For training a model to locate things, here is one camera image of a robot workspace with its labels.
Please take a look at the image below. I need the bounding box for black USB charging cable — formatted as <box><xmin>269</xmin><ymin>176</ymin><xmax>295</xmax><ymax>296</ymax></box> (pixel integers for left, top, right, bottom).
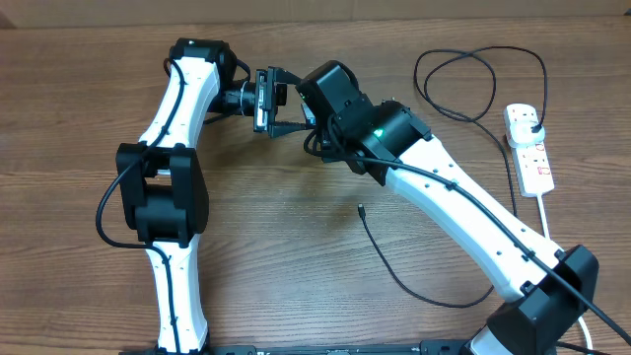
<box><xmin>357</xmin><ymin>45</ymin><xmax>549</xmax><ymax>310</ymax></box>

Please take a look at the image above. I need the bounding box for white power strip cord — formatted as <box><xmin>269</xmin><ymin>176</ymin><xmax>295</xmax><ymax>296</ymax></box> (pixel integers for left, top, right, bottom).
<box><xmin>535</xmin><ymin>194</ymin><xmax>595</xmax><ymax>354</ymax></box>

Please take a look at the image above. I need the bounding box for white charger plug adapter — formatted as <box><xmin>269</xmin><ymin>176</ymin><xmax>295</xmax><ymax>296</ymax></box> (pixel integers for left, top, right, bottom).
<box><xmin>507</xmin><ymin>121</ymin><xmax>545</xmax><ymax>148</ymax></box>

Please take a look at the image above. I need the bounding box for white power strip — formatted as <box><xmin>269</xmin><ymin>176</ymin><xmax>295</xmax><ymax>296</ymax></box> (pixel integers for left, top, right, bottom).
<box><xmin>503</xmin><ymin>104</ymin><xmax>554</xmax><ymax>197</ymax></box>

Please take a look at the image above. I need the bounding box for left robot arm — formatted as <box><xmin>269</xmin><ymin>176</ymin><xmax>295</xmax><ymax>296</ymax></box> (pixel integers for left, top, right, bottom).
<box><xmin>115</xmin><ymin>37</ymin><xmax>300</xmax><ymax>354</ymax></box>

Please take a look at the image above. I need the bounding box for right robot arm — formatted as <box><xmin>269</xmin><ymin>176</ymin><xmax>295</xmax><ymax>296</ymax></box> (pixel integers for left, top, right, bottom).
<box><xmin>296</xmin><ymin>60</ymin><xmax>598</xmax><ymax>354</ymax></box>

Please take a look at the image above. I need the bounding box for Samsung Galaxy smartphone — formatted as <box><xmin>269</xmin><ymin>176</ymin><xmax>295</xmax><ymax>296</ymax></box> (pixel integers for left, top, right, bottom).
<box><xmin>301</xmin><ymin>103</ymin><xmax>316</xmax><ymax>129</ymax></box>

